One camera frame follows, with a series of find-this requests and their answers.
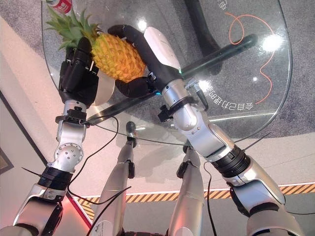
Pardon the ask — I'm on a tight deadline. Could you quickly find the round glass table top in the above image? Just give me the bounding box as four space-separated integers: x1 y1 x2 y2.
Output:
40 0 293 146

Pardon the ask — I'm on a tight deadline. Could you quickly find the yellow pineapple with green crown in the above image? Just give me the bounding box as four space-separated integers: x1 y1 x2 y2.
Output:
45 6 147 83

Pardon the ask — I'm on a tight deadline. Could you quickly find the red drink can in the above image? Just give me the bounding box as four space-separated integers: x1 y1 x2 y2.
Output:
44 0 73 14

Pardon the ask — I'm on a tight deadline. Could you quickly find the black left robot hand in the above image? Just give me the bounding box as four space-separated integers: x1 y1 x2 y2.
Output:
58 37 116 108

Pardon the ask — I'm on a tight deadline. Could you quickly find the thin black cable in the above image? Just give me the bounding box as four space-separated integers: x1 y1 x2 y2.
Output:
203 161 213 236
67 115 132 205

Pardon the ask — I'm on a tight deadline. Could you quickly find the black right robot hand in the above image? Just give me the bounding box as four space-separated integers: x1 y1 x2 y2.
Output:
107 24 184 98

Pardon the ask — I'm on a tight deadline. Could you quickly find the yellow black hazard tape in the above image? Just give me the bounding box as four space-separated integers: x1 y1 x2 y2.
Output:
75 182 315 205

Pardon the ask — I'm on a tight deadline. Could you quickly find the black table base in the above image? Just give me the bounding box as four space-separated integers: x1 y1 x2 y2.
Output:
86 0 258 125

